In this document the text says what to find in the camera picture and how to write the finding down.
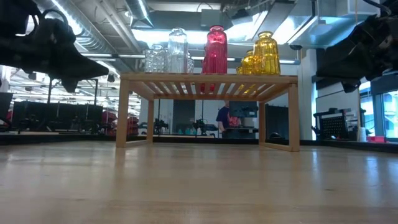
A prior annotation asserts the person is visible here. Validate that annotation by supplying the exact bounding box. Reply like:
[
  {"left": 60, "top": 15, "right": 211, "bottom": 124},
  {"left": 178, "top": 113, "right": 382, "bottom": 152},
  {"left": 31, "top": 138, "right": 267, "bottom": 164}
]
[{"left": 216, "top": 100, "right": 243, "bottom": 138}]

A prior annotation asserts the wooden slatted shelf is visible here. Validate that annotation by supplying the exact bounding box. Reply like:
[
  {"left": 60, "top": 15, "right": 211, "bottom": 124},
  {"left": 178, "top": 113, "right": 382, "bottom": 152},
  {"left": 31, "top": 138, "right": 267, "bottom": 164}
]
[{"left": 115, "top": 72, "right": 301, "bottom": 153}]

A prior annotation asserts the black office partition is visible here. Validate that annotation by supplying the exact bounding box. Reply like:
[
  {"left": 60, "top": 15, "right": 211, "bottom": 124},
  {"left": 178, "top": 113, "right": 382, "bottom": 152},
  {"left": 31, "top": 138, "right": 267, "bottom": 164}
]
[{"left": 12, "top": 101, "right": 104, "bottom": 134}]

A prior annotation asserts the dark grey cabinet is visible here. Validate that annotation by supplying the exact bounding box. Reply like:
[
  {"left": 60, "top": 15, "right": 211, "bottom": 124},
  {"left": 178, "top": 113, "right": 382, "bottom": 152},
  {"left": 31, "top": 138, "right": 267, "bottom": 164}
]
[{"left": 172, "top": 99, "right": 196, "bottom": 134}]

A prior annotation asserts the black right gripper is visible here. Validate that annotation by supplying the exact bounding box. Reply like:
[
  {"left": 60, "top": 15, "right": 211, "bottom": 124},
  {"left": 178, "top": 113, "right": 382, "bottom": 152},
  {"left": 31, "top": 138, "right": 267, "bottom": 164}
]
[{"left": 315, "top": 14, "right": 398, "bottom": 94}]

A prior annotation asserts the yellow tall glass vase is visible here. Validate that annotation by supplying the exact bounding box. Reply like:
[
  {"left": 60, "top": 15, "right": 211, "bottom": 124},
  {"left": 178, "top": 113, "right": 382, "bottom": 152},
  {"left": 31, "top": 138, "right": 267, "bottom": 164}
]
[{"left": 252, "top": 30, "right": 281, "bottom": 76}]

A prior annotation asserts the black monitor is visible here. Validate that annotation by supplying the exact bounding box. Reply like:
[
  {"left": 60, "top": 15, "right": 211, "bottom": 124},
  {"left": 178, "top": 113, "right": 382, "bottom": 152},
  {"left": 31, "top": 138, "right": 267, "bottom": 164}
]
[{"left": 229, "top": 101, "right": 259, "bottom": 118}]

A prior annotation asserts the red tall ribbed glass vase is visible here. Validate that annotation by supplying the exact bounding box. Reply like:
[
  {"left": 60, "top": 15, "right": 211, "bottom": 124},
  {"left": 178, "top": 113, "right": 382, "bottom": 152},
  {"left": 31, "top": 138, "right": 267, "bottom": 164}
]
[{"left": 201, "top": 25, "right": 228, "bottom": 75}]

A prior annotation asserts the clear round glass vase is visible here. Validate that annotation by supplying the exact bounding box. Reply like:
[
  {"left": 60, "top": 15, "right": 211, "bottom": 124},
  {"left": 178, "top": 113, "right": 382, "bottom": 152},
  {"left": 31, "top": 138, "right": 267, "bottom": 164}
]
[{"left": 186, "top": 52, "right": 196, "bottom": 74}]

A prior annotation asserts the clear ribbed tall glass vase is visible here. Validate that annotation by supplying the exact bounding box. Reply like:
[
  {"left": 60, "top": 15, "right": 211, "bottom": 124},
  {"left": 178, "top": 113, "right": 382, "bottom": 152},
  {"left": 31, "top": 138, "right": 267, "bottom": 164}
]
[{"left": 167, "top": 27, "right": 189, "bottom": 74}]

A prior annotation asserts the black pegboard cart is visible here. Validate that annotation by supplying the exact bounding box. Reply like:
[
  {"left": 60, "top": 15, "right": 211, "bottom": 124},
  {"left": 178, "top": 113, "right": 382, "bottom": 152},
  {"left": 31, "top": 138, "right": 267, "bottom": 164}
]
[{"left": 312, "top": 108, "right": 358, "bottom": 141}]

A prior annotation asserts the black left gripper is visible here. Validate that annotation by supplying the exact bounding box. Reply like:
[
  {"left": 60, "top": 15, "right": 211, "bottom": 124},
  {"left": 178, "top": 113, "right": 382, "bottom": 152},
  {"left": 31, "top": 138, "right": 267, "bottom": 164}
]
[{"left": 0, "top": 18, "right": 109, "bottom": 93}]

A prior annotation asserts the black panel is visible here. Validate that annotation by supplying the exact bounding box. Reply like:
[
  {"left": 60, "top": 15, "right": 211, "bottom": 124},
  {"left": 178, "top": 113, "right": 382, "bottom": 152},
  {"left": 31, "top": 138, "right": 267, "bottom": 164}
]
[{"left": 265, "top": 104, "right": 289, "bottom": 140}]

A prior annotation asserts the red background object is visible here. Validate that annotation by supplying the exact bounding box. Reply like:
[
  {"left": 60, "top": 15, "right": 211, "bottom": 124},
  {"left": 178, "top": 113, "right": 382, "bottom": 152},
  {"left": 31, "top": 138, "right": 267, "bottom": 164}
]
[
  {"left": 126, "top": 115, "right": 140, "bottom": 136},
  {"left": 101, "top": 111, "right": 118, "bottom": 136}
]

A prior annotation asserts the clear diamond-cut glass vase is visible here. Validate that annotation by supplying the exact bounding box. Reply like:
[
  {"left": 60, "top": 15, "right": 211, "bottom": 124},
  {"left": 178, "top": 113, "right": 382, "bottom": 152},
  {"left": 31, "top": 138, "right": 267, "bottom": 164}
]
[{"left": 144, "top": 44, "right": 169, "bottom": 74}]

